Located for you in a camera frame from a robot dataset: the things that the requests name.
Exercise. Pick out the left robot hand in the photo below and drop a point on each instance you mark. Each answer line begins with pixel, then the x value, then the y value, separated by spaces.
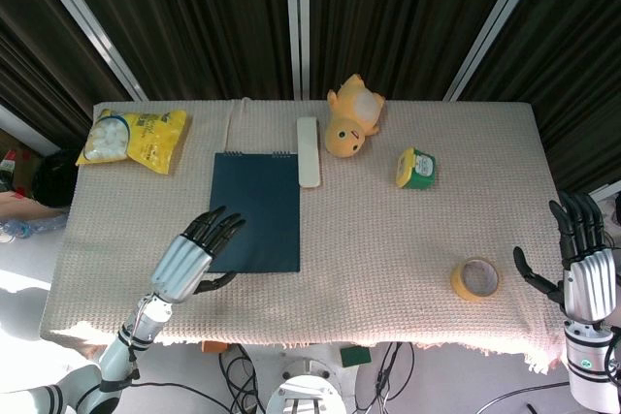
pixel 180 264

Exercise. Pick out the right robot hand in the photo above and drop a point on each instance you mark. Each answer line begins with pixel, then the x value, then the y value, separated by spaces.
pixel 584 278

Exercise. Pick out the dark blue notebook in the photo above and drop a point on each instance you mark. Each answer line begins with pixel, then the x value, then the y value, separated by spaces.
pixel 257 213

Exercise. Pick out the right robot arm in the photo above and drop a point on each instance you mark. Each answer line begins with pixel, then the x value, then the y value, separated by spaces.
pixel 592 360

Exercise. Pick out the robot base torso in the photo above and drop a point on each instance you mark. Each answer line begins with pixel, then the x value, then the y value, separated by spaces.
pixel 303 390

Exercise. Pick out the orange block under table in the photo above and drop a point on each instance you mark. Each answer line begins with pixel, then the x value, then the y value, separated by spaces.
pixel 213 346

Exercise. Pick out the yellow tape roll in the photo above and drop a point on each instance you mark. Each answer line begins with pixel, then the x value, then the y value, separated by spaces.
pixel 476 279

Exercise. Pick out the yellow snack bag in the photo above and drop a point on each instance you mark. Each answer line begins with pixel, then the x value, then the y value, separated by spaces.
pixel 133 140

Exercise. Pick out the black round bag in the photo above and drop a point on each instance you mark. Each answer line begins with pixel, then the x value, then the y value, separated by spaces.
pixel 54 179

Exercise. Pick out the plastic water bottle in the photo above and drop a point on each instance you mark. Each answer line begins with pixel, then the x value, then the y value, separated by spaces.
pixel 29 227

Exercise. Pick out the cream white remote control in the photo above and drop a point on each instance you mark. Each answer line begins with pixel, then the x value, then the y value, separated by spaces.
pixel 308 151

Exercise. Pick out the green sponge block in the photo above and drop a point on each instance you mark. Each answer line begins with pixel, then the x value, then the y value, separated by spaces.
pixel 355 356

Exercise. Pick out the beige knitted tablecloth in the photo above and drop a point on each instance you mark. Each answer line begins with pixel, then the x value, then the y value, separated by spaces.
pixel 388 239

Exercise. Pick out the green yellow round container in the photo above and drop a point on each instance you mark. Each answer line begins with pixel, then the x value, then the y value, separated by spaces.
pixel 416 169

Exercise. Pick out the yellow plush duck toy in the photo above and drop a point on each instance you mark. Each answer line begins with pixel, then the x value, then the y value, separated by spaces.
pixel 351 118

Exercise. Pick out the dark curtain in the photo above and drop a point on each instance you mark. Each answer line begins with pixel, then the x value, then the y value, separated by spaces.
pixel 204 21

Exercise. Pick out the white slanted frame post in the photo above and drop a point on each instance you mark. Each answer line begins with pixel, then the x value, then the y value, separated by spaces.
pixel 85 21
pixel 495 21

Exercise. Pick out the white vertical frame post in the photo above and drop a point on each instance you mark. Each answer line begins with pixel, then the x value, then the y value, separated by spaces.
pixel 297 21

